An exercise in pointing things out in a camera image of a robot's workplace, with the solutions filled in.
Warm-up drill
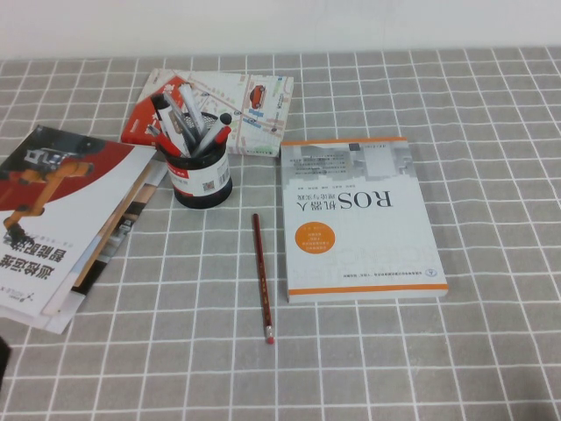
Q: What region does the grey pen with ball top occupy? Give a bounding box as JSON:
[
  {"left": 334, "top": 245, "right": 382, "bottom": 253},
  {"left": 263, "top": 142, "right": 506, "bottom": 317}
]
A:
[{"left": 194, "top": 112, "right": 233, "bottom": 157}]

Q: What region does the white paper sheet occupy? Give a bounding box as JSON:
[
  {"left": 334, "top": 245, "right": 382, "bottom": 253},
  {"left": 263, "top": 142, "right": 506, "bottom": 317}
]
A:
[{"left": 0, "top": 302, "right": 76, "bottom": 337}]

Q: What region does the map cover book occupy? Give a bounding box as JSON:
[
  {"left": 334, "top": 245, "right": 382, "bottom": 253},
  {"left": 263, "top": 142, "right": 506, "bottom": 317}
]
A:
[{"left": 120, "top": 68, "right": 295, "bottom": 158}]

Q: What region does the dark red pencil with eraser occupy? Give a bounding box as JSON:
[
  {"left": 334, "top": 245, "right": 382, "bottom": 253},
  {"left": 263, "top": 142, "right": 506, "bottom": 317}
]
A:
[{"left": 251, "top": 212, "right": 277, "bottom": 346}]

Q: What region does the white orange ROS book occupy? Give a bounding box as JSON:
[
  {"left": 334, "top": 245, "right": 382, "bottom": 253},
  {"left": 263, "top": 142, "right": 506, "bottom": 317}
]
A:
[{"left": 280, "top": 136, "right": 451, "bottom": 305}]

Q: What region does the white marker with black cap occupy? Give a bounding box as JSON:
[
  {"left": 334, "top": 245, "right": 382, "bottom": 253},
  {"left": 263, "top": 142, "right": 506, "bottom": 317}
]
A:
[{"left": 150, "top": 93, "right": 193, "bottom": 158}]

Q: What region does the black mesh pen holder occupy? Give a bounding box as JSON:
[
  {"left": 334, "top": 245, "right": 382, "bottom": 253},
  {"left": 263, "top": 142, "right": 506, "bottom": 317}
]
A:
[{"left": 156, "top": 111, "right": 234, "bottom": 210}]

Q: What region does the grey pen with red cap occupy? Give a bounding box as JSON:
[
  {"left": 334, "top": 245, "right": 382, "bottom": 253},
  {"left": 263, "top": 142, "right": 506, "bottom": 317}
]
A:
[{"left": 200, "top": 125, "right": 232, "bottom": 153}]

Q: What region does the brown photo booklet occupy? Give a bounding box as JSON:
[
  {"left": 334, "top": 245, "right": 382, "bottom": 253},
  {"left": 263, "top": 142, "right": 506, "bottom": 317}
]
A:
[{"left": 41, "top": 151, "right": 171, "bottom": 317}]

